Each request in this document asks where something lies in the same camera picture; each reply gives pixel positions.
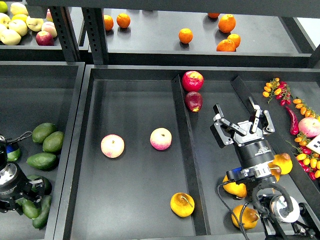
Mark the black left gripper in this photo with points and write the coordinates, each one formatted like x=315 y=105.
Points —
x=14 y=184

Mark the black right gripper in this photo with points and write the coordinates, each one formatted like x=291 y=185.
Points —
x=250 y=145

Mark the dark green avocado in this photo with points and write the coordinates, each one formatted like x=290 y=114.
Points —
x=30 y=209

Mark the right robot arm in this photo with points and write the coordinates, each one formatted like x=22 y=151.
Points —
x=281 y=216

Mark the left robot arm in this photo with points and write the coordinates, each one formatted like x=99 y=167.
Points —
x=4 y=143

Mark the green avocado lower left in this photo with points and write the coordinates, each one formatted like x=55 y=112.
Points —
x=41 y=221

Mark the green avocado mid left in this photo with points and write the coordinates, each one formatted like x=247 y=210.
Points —
x=43 y=161

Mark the yellow pear with brown top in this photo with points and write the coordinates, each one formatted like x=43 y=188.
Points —
x=284 y=161

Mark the green avocado beside upper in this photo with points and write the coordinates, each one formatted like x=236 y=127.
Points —
x=54 y=142

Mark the yellow pear under gripper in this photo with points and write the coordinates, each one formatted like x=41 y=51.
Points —
x=238 y=190

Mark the light green lime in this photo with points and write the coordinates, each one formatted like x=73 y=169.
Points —
x=13 y=154

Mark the dark red apple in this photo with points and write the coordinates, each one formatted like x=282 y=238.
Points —
x=193 y=101

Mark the cherry tomato bunch upper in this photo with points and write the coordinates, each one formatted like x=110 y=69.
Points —
x=279 y=90

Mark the cherry tomato bunch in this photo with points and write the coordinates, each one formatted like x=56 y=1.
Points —
x=279 y=90
x=308 y=160

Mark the red chili pepper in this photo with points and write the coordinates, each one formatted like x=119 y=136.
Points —
x=294 y=129

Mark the bright red apple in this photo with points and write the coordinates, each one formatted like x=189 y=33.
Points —
x=192 y=81

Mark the pink peach right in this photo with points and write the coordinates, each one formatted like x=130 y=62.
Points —
x=309 y=126

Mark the white label card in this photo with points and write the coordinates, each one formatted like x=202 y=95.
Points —
x=314 y=144

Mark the cherry tomato bunch lower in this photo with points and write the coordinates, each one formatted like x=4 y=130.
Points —
x=308 y=160

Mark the orange front right shelf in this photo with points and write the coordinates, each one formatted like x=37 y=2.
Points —
x=226 y=45

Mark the pink apple centre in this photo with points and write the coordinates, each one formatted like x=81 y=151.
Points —
x=161 y=139

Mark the pink apple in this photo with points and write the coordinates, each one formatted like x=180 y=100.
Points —
x=112 y=146
x=161 y=139

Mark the orange behind front orange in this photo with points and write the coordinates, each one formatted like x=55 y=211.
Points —
x=235 y=38

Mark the large orange on shelf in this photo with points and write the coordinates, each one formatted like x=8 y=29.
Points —
x=227 y=23

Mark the orange on shelf centre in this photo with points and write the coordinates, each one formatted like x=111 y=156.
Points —
x=185 y=35

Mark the pink apple left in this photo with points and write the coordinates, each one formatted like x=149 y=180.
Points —
x=112 y=146

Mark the black middle tray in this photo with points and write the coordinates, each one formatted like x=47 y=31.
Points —
x=128 y=197

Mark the black tray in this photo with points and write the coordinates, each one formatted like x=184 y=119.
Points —
x=128 y=197
x=32 y=93

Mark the black left tray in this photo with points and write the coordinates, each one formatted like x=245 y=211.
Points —
x=32 y=93

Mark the orange on shelf left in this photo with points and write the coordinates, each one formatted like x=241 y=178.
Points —
x=123 y=20

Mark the pale yellow apple front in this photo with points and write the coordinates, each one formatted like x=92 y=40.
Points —
x=10 y=37

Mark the red apple on shelf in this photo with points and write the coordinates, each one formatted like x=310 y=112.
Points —
x=44 y=38

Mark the orange behind post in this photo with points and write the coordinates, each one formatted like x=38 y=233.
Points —
x=108 y=22

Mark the black shelf post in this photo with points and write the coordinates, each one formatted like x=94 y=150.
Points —
x=65 y=33

